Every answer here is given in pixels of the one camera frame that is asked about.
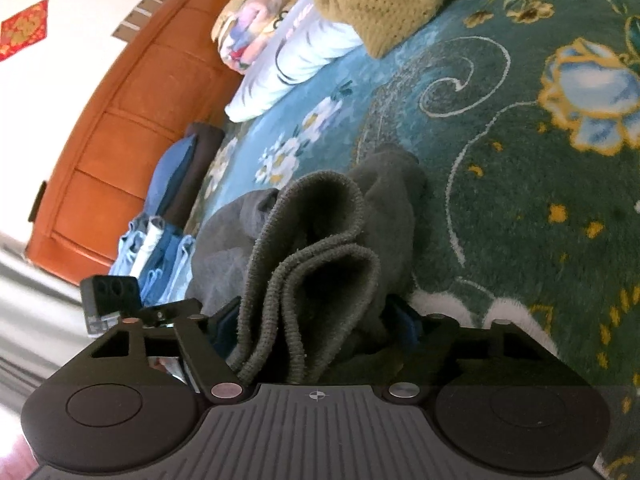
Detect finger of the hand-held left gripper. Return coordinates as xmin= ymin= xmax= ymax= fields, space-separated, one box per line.
xmin=136 ymin=299 xmax=202 ymax=330

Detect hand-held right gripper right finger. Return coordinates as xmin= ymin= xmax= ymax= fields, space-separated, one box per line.
xmin=382 ymin=300 xmax=558 ymax=405

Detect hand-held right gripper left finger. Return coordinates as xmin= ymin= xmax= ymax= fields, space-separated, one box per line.
xmin=90 ymin=299 xmax=246 ymax=405

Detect stack of folded blue clothes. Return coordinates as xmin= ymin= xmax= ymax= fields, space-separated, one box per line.
xmin=116 ymin=215 xmax=197 ymax=306

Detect teal floral bed blanket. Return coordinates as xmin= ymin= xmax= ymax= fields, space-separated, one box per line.
xmin=185 ymin=0 xmax=640 ymax=480

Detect wooden bed headboard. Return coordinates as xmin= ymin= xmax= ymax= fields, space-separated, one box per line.
xmin=25 ymin=0 xmax=251 ymax=276

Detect light blue floral quilt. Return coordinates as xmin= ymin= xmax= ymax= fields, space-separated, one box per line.
xmin=225 ymin=0 xmax=531 ymax=122

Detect cardboard sheets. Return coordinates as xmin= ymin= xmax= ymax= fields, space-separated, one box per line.
xmin=112 ymin=0 xmax=171 ymax=43

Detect folded colourful cartoon quilt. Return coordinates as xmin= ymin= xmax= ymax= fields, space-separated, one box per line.
xmin=210 ymin=0 xmax=331 ymax=73

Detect yellow pillow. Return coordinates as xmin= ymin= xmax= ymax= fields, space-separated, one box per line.
xmin=210 ymin=0 xmax=281 ymax=42

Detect mustard knitted sweater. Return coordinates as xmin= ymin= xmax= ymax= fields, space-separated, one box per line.
xmin=314 ymin=0 xmax=451 ymax=58

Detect red wall decoration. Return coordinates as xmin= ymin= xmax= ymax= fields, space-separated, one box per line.
xmin=0 ymin=0 xmax=51 ymax=62

